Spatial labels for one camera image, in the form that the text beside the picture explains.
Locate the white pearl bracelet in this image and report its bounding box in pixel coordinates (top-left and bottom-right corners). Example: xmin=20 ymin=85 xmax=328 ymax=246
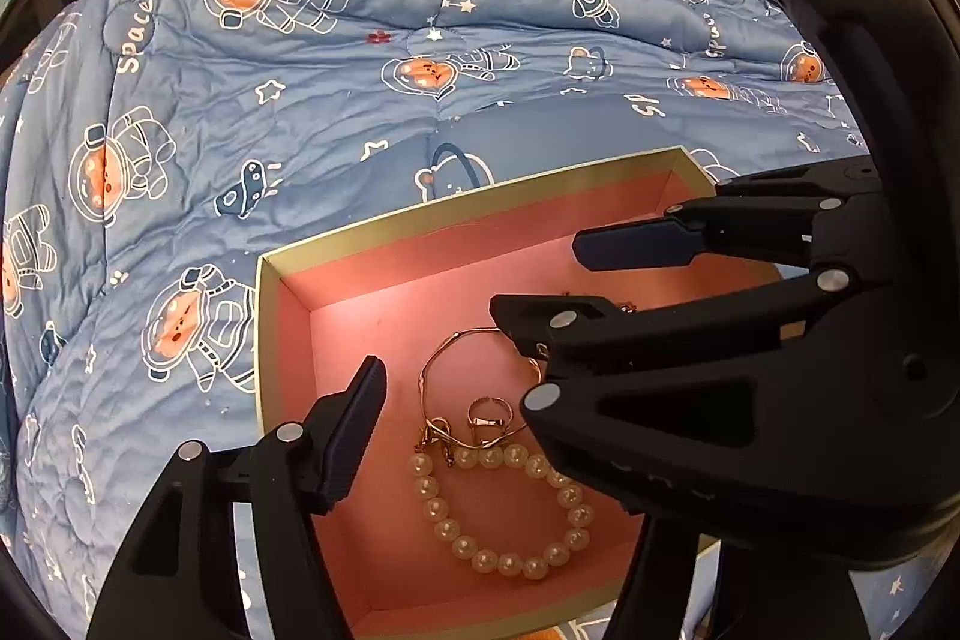
xmin=409 ymin=443 xmax=595 ymax=581

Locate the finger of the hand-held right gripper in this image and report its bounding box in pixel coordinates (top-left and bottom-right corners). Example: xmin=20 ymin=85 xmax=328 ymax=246
xmin=572 ymin=158 xmax=887 ymax=271
xmin=490 ymin=271 xmax=857 ymax=537

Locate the gold ring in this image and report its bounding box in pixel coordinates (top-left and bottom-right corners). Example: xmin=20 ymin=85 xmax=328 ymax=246
xmin=468 ymin=395 xmax=515 ymax=440

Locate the green box with pink inside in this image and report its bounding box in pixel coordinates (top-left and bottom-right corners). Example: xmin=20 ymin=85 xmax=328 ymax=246
xmin=255 ymin=145 xmax=805 ymax=635

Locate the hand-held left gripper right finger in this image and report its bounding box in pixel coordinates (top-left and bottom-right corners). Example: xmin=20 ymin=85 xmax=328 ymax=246
xmin=600 ymin=514 xmax=725 ymax=640

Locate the blue astronaut bear printed blanket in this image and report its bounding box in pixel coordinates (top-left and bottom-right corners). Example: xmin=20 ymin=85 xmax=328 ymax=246
xmin=0 ymin=0 xmax=960 ymax=640

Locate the gold bangle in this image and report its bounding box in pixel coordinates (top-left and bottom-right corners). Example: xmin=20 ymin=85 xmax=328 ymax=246
xmin=416 ymin=327 xmax=554 ymax=455

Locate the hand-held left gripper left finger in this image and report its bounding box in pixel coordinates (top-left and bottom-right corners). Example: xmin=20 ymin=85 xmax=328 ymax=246
xmin=86 ymin=355 xmax=389 ymax=640

